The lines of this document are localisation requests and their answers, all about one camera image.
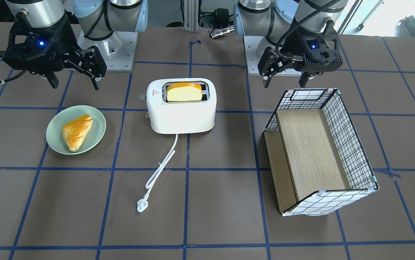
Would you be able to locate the yellow bread slice in toaster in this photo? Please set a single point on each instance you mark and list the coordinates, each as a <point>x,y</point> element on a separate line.
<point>184,91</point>

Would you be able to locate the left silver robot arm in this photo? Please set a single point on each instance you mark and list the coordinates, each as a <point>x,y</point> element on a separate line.
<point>276,20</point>

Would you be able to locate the triangular golden bread piece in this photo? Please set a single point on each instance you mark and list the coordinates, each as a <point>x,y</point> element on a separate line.
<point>75,132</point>

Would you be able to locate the light green round plate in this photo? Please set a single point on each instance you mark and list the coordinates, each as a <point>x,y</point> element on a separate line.
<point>55,135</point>

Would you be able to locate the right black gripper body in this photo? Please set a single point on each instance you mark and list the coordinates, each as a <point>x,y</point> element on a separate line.
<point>64,46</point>

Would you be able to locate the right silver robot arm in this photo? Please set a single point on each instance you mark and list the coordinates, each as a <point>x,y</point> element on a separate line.
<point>103,22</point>

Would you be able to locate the grid-pattern box with wooden shelf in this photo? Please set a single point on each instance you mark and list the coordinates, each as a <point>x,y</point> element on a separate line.
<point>317,160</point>

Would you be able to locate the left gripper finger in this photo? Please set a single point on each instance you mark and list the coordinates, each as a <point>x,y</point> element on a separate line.
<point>266,81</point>
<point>303,80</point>

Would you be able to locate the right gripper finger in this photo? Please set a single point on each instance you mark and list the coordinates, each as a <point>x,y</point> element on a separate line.
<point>53,81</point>
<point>96,82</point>

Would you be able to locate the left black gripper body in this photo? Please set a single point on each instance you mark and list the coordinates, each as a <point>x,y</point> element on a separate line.
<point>289,54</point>

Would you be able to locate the aluminium extrusion post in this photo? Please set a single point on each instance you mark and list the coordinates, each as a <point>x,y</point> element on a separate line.
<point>191,15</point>

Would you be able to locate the silver cylindrical object behind table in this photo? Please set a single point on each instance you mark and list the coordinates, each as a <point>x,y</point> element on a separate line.
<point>219,33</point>

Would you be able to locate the black power adapter with cables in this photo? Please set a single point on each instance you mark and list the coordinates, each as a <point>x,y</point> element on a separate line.
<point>218,19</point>

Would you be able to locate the white two-slot toaster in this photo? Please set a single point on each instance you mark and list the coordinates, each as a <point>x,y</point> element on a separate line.
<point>181,117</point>

